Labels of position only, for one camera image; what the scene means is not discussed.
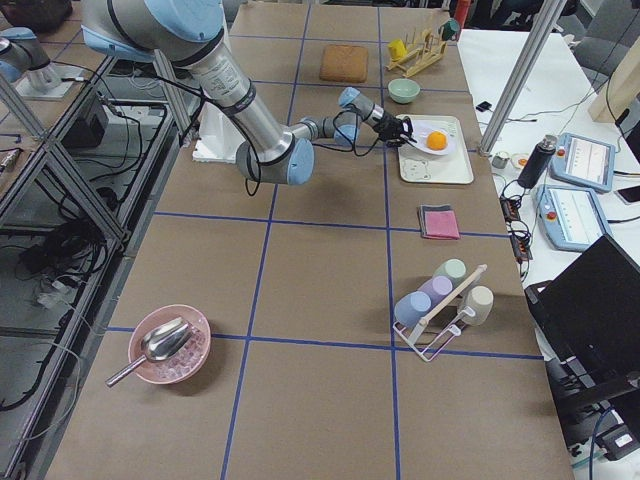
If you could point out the black water bottle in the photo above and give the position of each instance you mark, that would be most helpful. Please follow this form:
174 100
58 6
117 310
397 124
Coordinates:
537 162

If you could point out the teach pendant tablet near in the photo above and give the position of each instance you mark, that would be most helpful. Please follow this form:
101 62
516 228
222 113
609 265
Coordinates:
572 217

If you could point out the dark green mug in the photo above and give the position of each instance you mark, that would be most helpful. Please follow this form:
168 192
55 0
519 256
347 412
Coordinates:
449 30

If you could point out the beige tumbler cup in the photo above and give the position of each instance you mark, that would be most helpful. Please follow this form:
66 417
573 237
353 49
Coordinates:
477 305

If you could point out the cream bear tray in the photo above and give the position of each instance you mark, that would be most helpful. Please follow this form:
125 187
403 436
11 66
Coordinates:
453 168

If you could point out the small black device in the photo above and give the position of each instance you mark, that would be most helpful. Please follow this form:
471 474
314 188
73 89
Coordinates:
483 106

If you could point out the pink and grey cloth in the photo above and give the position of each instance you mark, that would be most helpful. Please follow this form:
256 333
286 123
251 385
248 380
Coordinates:
438 222

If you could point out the teach pendant tablet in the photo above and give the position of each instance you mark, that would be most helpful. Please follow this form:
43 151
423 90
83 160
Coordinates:
584 162
572 217

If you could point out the mint green bowl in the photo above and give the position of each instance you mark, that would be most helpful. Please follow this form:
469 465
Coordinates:
403 90

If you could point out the wooden dish rack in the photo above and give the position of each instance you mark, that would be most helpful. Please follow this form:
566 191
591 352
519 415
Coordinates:
424 48

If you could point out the wooden tray board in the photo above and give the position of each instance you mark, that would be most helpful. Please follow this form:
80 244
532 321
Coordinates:
344 63

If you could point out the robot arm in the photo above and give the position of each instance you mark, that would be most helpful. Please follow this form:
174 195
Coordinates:
190 35

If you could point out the green tumbler cup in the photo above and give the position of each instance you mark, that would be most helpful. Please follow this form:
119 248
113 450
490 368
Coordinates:
454 269

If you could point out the teach pendant tablet far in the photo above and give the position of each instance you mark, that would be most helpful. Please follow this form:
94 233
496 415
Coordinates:
584 162

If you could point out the fried egg toy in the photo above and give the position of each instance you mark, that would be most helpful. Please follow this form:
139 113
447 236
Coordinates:
519 161

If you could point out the purple tumbler cup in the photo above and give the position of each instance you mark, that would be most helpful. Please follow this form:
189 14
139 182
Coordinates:
437 288

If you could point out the black laptop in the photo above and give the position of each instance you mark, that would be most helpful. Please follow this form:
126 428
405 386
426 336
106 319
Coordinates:
590 312

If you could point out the blue tumbler cup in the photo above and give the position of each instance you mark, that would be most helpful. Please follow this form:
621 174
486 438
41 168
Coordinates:
411 308

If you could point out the small metal cup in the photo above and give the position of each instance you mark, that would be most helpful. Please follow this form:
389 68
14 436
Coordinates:
500 160

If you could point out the black power strip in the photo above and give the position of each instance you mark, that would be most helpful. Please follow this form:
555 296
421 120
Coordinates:
520 235

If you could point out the pink bowl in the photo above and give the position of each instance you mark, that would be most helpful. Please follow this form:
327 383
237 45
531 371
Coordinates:
185 352

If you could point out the orange fruit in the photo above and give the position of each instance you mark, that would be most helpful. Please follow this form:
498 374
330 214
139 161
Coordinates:
436 141

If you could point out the aluminium frame post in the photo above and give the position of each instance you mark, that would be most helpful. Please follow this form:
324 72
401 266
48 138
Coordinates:
550 12

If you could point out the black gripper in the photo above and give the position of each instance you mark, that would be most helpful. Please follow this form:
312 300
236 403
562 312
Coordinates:
386 126

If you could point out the white round plate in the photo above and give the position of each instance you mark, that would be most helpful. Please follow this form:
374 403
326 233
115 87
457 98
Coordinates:
421 130

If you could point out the yellow plastic cup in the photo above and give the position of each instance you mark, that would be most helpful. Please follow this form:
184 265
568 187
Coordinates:
397 50

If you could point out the metal scoop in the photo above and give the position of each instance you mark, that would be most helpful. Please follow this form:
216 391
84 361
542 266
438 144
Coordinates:
157 345

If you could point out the white wire cup rack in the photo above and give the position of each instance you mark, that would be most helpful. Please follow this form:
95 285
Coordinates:
442 324

